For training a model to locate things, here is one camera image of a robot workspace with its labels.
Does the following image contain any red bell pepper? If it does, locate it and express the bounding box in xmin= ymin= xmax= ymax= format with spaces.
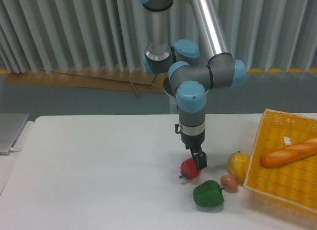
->
xmin=179 ymin=157 xmax=201 ymax=180

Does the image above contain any brown potato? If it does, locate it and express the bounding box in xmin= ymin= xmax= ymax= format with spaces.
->
xmin=220 ymin=175 xmax=239 ymax=192

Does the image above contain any small white tag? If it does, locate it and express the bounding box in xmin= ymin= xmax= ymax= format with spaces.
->
xmin=284 ymin=137 xmax=292 ymax=145

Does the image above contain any yellow woven basket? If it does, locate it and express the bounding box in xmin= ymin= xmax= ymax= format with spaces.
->
xmin=243 ymin=109 xmax=317 ymax=214

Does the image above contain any yellow bell pepper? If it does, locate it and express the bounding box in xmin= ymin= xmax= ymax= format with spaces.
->
xmin=227 ymin=151 xmax=250 ymax=184

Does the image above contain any baguette bread loaf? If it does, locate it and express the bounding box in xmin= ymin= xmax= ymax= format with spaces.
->
xmin=260 ymin=138 xmax=317 ymax=168

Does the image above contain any silver laptop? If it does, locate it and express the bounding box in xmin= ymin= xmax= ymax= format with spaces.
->
xmin=0 ymin=113 xmax=29 ymax=155

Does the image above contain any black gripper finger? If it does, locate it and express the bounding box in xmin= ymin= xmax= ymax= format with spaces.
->
xmin=194 ymin=152 xmax=207 ymax=170
xmin=185 ymin=145 xmax=195 ymax=153

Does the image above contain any brown cardboard sheet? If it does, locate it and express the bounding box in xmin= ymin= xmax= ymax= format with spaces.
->
xmin=5 ymin=66 xmax=167 ymax=97

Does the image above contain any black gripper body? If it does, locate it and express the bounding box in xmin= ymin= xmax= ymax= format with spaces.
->
xmin=181 ymin=131 xmax=205 ymax=149

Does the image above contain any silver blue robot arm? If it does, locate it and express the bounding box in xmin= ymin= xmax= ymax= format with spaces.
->
xmin=139 ymin=0 xmax=247 ymax=170

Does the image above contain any green bell pepper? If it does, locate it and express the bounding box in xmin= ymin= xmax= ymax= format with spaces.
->
xmin=192 ymin=180 xmax=224 ymax=208

